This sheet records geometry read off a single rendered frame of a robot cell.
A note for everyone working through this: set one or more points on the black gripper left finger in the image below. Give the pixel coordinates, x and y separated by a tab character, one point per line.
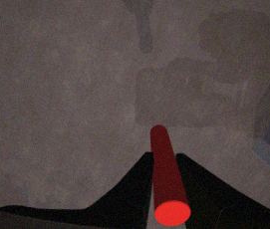
123	207

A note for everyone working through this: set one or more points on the red peg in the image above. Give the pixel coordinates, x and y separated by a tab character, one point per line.
171	206

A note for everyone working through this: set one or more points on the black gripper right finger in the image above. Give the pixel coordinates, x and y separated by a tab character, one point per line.
216	205

